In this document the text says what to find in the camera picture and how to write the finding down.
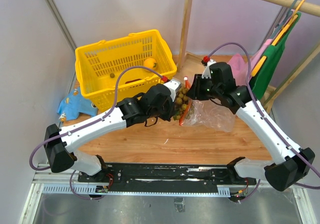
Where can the yellow plastic shopping basket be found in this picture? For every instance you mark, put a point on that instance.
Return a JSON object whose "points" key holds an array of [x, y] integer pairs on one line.
{"points": [[124, 57]]}

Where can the bunch of brown longans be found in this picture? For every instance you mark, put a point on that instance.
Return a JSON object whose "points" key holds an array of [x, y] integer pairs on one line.
{"points": [[183, 106]]}

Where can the yellow clothes hanger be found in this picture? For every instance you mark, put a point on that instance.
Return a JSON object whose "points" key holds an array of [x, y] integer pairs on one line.
{"points": [[284, 29]]}

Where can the green shirt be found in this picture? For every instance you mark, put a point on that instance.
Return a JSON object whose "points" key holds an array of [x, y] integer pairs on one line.
{"points": [[260, 82]]}

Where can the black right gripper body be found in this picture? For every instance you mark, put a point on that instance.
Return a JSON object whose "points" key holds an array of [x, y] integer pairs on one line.
{"points": [[211, 91]]}

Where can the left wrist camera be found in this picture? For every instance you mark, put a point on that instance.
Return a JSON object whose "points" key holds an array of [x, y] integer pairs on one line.
{"points": [[174, 87]]}

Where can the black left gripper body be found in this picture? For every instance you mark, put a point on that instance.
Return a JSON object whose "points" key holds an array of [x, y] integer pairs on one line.
{"points": [[165, 112]]}

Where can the pink shirt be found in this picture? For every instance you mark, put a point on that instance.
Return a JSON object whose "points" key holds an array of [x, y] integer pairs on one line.
{"points": [[239, 67]]}

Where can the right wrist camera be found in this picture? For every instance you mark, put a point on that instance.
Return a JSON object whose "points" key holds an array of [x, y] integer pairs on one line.
{"points": [[207, 63]]}

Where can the blue cartoon cloth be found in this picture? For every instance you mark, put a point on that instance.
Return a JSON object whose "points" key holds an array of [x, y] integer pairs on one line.
{"points": [[74, 104]]}

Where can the orange fruit with leaf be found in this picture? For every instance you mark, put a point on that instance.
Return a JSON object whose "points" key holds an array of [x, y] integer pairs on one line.
{"points": [[150, 63]]}

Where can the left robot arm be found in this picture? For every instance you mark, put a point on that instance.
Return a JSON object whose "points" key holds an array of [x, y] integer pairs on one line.
{"points": [[62, 144]]}

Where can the wooden clothes rack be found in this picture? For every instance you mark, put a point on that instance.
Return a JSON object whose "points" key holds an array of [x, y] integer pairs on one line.
{"points": [[214, 22]]}

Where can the grey clothes hanger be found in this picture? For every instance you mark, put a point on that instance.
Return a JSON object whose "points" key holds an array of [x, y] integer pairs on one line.
{"points": [[279, 26]]}

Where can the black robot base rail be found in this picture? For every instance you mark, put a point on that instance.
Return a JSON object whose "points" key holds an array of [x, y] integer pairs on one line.
{"points": [[167, 180]]}

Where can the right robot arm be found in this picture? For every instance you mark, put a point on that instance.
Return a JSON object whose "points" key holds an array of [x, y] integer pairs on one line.
{"points": [[289, 162]]}

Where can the clear zip top bag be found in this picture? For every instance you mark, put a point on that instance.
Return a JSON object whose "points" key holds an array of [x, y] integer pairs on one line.
{"points": [[209, 113]]}

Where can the dark red fruit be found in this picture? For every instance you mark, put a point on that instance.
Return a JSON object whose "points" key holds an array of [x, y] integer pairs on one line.
{"points": [[131, 81]]}

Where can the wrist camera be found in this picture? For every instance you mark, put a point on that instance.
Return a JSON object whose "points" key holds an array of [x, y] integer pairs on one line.
{"points": [[207, 63], [174, 87]]}

